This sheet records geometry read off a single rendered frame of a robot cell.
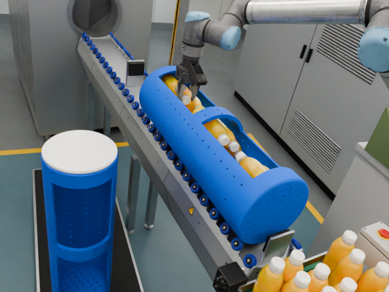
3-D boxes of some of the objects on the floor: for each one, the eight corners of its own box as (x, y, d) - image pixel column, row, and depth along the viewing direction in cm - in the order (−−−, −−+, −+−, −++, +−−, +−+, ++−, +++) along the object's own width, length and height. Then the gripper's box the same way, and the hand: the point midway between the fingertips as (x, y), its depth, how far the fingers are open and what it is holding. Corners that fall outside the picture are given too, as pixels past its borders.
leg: (151, 222, 257) (161, 149, 222) (154, 228, 253) (165, 154, 218) (143, 225, 254) (152, 150, 219) (146, 230, 250) (156, 156, 215)
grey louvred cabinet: (266, 93, 472) (303, -29, 392) (393, 211, 312) (498, 44, 232) (228, 94, 451) (259, -35, 372) (344, 221, 291) (440, 42, 212)
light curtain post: (160, 176, 300) (193, -60, 206) (162, 181, 295) (198, -58, 202) (153, 178, 297) (183, -61, 203) (156, 182, 293) (189, -59, 199)
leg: (131, 227, 250) (139, 152, 216) (135, 233, 246) (142, 158, 212) (123, 229, 247) (129, 154, 213) (126, 236, 243) (133, 160, 209)
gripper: (198, 50, 158) (191, 94, 170) (172, 50, 153) (166, 96, 164) (208, 57, 152) (199, 103, 164) (182, 58, 147) (175, 105, 158)
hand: (186, 100), depth 161 cm, fingers open, 5 cm apart
